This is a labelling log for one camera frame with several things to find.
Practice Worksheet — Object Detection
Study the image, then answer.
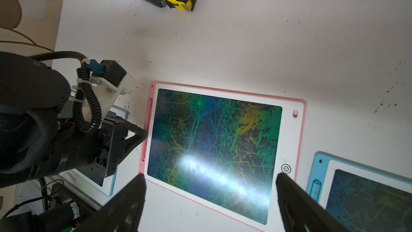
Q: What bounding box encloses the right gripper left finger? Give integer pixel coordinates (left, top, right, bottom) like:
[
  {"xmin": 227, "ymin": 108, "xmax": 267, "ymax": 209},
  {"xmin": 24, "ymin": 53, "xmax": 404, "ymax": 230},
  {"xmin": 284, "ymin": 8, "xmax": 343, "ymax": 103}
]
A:
[{"xmin": 76, "ymin": 174, "xmax": 147, "ymax": 232}]

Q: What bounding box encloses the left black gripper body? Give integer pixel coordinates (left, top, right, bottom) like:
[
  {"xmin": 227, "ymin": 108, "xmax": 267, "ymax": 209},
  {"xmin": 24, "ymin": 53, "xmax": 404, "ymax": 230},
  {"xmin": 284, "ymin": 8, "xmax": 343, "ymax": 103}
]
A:
[{"xmin": 77, "ymin": 116, "xmax": 128, "ymax": 187}]

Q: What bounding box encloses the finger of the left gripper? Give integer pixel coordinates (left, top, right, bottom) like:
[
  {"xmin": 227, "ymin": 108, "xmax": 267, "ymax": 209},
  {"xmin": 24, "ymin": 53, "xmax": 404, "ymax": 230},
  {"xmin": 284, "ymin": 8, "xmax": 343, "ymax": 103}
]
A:
[{"xmin": 120, "ymin": 122, "xmax": 148, "ymax": 162}]

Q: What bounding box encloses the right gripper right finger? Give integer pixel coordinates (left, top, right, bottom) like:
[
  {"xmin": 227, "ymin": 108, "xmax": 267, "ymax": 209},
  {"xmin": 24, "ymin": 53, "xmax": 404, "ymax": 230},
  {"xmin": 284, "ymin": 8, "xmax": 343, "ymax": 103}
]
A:
[{"xmin": 276, "ymin": 173, "xmax": 348, "ymax": 232}]

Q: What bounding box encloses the blue writing tablet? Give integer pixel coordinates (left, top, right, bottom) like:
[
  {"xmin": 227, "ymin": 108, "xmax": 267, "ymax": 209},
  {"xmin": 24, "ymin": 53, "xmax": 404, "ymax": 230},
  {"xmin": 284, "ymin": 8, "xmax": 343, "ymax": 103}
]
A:
[
  {"xmin": 59, "ymin": 104, "xmax": 130, "ymax": 197},
  {"xmin": 306, "ymin": 152, "xmax": 412, "ymax": 232}
]

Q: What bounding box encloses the pink writing tablet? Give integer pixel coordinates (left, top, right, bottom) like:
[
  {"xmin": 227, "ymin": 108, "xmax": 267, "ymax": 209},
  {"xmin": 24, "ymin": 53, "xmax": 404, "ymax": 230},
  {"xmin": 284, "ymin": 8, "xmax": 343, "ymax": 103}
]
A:
[{"xmin": 138, "ymin": 81, "xmax": 306, "ymax": 232}]

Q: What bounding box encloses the blue stylus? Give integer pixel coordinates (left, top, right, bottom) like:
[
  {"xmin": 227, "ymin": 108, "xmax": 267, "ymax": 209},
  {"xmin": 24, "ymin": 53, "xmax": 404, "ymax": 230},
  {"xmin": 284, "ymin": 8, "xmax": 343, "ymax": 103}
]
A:
[{"xmin": 310, "ymin": 179, "xmax": 322, "ymax": 201}]

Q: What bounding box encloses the pink stylus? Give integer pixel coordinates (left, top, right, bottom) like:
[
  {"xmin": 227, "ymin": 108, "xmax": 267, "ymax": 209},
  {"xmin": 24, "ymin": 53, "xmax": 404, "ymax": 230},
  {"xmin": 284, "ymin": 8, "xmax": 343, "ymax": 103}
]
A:
[{"xmin": 141, "ymin": 97, "xmax": 153, "ymax": 162}]

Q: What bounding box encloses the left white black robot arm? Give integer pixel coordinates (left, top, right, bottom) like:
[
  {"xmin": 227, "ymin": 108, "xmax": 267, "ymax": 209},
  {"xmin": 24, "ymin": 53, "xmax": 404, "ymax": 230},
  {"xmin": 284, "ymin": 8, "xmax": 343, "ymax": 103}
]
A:
[{"xmin": 1, "ymin": 51, "xmax": 148, "ymax": 188}]

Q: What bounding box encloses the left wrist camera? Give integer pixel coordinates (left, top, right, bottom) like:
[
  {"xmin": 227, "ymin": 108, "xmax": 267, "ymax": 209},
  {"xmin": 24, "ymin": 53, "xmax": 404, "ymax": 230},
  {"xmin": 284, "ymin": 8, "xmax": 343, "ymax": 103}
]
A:
[{"xmin": 70, "ymin": 58, "xmax": 135, "ymax": 126}]

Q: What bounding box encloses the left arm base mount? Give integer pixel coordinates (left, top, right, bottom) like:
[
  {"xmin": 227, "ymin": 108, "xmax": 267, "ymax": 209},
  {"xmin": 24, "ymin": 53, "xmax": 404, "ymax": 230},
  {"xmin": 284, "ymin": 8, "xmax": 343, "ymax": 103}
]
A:
[{"xmin": 1, "ymin": 178, "xmax": 96, "ymax": 232}]

